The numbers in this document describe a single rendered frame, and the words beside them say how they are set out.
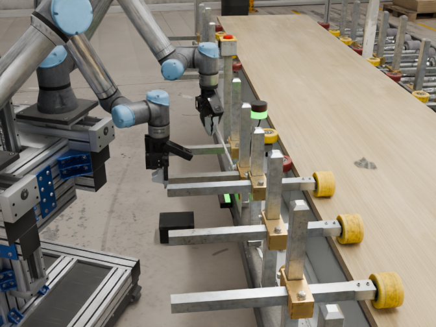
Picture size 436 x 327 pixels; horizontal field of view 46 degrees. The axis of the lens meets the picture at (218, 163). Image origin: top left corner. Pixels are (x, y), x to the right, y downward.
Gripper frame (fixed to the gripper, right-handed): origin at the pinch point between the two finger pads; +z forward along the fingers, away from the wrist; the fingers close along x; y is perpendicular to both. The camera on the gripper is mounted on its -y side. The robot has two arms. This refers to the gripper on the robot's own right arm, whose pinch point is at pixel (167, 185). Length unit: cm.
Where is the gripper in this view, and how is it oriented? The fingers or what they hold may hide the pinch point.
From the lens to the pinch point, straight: 185.6
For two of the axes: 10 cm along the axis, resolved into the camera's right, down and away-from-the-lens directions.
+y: -9.9, 0.3, -1.0
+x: 1.1, 4.5, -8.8
